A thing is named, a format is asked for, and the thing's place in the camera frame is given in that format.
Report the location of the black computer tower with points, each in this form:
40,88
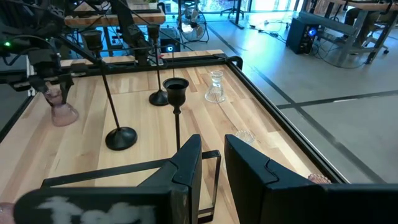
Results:
301,35

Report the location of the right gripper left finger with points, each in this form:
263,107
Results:
174,193

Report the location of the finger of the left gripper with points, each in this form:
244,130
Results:
39,84
66,88

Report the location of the black metal table frame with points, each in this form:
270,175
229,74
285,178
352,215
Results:
202,61

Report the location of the wooden background table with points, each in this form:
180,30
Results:
115,20

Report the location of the pink ribbed glass candle holder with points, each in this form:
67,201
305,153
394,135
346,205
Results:
5,214
62,115
318,179

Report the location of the grey metal bench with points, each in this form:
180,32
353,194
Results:
339,32

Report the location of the clear ribbed glass candle holder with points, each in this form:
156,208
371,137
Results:
215,93
245,136

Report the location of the floor fan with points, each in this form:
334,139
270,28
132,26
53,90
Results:
192,28

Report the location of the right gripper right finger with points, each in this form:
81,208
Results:
264,193

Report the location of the tall black candlestick holder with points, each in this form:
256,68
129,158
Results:
121,139
176,93
158,99

